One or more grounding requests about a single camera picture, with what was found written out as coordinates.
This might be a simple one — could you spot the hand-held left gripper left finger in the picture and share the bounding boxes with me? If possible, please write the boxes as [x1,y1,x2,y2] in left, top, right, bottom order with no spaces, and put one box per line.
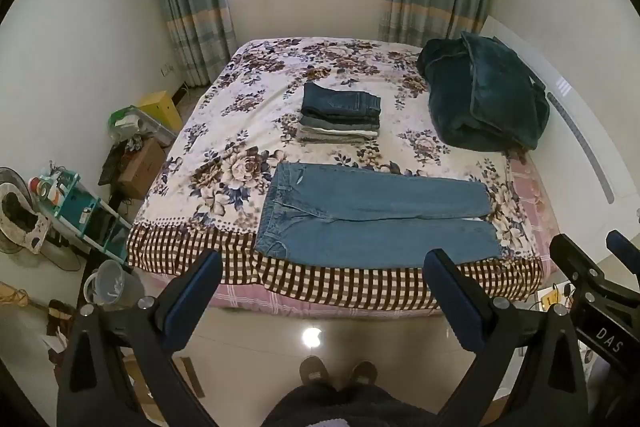
[56,249,223,427]

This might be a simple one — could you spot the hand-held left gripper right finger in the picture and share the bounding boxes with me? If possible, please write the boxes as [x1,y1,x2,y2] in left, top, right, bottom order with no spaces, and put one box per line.
[424,249,588,427]

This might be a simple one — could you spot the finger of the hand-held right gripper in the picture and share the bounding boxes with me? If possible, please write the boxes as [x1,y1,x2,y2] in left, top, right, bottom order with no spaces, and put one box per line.
[549,233,609,304]
[606,230,640,269]

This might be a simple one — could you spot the light blue jeans pants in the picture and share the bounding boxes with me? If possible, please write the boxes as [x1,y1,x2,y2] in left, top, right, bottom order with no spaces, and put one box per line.
[254,162,502,268]

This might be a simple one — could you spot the stack of folded pants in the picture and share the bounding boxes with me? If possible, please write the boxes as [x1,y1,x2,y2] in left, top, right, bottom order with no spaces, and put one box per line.
[296,82,382,146]

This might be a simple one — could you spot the white plastic bucket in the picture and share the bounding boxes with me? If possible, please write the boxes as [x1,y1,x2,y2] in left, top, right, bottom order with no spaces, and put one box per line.
[82,259,146,310]

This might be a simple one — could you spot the person's right shoe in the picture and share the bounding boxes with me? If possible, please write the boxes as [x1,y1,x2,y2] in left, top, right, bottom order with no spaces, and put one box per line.
[347,361,378,391]

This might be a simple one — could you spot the person's shoe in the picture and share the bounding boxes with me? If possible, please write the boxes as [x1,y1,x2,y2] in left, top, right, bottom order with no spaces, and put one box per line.
[347,361,378,391]
[299,355,326,389]

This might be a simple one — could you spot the white headboard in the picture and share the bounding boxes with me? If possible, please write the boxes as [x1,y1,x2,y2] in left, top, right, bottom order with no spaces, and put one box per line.
[479,14,640,258]

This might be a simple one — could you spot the person's left shoe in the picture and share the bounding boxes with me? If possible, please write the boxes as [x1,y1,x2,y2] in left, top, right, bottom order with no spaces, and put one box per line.
[299,355,326,389]

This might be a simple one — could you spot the bed with floral sheet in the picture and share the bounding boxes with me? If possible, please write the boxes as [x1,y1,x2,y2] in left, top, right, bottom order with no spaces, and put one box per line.
[126,37,543,315]

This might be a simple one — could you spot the cardboard box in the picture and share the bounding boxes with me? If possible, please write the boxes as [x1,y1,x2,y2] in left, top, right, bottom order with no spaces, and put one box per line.
[117,138,167,200]

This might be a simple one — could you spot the person's dark trousers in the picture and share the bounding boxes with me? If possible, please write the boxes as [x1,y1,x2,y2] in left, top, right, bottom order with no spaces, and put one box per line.
[260,382,441,427]

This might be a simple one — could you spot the teal shelf rack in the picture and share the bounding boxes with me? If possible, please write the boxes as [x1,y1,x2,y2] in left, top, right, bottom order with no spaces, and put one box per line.
[37,169,133,265]

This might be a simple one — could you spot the standing fan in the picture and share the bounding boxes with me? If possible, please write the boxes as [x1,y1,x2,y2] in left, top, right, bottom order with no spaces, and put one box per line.
[0,167,83,273]

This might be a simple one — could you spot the dark green blanket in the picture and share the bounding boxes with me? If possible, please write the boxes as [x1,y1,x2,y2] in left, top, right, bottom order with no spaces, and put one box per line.
[416,31,551,152]

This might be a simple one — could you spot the yellow box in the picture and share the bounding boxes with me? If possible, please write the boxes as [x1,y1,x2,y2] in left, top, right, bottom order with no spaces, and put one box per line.
[137,90,183,132]

